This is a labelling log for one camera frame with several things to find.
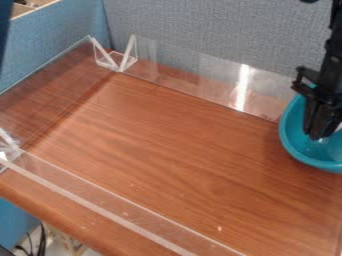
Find clear acrylic front panel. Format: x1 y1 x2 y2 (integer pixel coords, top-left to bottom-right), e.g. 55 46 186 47
0 128 246 256

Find clear acrylic left panel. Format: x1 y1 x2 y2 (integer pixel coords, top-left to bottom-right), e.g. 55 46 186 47
0 36 112 148

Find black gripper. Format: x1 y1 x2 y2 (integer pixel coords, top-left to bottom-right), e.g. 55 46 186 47
291 56 342 140

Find black cables under table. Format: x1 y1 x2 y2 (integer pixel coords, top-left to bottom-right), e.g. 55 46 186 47
0 222 48 256

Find clear acrylic back panel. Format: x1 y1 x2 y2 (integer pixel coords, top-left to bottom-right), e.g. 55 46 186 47
123 35 294 122

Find blue plastic bowl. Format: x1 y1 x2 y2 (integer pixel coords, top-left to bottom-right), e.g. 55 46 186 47
278 95 342 174

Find clear acrylic panel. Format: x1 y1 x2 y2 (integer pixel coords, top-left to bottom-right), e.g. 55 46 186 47
123 35 294 122
0 36 112 148
0 128 246 256

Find wooden shelf top left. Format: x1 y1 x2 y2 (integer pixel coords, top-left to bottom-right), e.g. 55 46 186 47
11 0 62 20

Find clear acrylic corner bracket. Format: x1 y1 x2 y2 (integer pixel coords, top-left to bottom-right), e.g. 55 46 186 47
90 35 139 73

